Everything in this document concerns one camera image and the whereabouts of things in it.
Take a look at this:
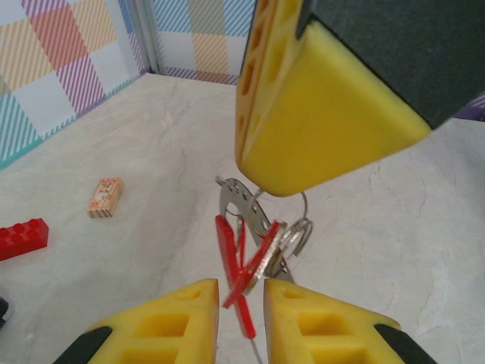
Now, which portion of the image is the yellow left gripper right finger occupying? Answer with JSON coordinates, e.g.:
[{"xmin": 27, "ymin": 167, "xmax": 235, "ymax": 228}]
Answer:
[{"xmin": 263, "ymin": 278, "xmax": 421, "ymax": 364}]

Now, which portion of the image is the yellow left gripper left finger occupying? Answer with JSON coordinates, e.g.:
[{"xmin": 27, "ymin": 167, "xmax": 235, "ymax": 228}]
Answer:
[{"xmin": 52, "ymin": 278, "xmax": 221, "ymax": 364}]

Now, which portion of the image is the large silver split ring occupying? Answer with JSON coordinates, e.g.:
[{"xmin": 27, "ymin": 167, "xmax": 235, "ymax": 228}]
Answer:
[{"xmin": 248, "ymin": 187, "xmax": 309, "ymax": 228}]

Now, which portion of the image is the key with red cap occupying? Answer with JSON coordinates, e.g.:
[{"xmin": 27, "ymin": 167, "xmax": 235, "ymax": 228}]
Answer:
[
  {"xmin": 214, "ymin": 215, "xmax": 263, "ymax": 364},
  {"xmin": 222, "ymin": 221, "xmax": 284, "ymax": 309}
]

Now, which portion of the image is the small silver split ring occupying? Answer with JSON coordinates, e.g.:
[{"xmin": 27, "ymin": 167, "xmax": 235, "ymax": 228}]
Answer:
[{"xmin": 280, "ymin": 218, "xmax": 315, "ymax": 262}]

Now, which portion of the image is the metal ring with red handle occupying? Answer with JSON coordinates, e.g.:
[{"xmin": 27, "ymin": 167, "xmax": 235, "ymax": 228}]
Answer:
[{"xmin": 214, "ymin": 175, "xmax": 297, "ymax": 284}]

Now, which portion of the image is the small patterned wooden block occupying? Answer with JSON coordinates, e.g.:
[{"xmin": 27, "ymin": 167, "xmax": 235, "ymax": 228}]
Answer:
[{"xmin": 86, "ymin": 177, "xmax": 125, "ymax": 220}]

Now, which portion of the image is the red toy brick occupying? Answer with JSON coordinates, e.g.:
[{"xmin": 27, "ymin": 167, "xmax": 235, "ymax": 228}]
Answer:
[{"xmin": 0, "ymin": 218, "xmax": 50, "ymax": 262}]

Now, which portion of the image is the aluminium frame post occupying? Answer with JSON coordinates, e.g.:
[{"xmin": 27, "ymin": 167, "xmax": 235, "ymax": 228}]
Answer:
[{"xmin": 127, "ymin": 0, "xmax": 164, "ymax": 76}]

